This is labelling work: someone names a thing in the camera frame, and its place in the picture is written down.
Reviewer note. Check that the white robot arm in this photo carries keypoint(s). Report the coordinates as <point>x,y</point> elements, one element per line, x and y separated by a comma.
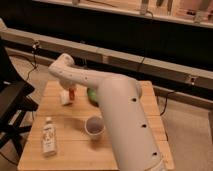
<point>132,140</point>

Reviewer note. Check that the red orange pepper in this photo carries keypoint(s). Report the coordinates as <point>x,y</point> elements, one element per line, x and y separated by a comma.
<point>72,93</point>

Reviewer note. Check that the wooden table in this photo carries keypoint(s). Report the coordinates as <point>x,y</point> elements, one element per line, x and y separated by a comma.
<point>75,150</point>

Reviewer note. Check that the green bowl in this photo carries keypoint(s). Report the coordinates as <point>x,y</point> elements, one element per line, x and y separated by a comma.
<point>91,94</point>

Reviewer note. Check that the black chair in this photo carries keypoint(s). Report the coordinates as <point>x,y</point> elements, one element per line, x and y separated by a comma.
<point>14,102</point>

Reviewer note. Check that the white sponge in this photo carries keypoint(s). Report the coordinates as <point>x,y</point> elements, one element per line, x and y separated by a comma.
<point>64,98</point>

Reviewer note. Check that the white paper cup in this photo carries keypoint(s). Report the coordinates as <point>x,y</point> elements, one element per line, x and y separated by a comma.
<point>94,127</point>

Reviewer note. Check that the clear plastic bottle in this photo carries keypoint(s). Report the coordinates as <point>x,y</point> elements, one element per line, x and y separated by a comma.
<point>49,138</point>

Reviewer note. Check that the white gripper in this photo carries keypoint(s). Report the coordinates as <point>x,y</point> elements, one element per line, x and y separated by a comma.
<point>68,86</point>

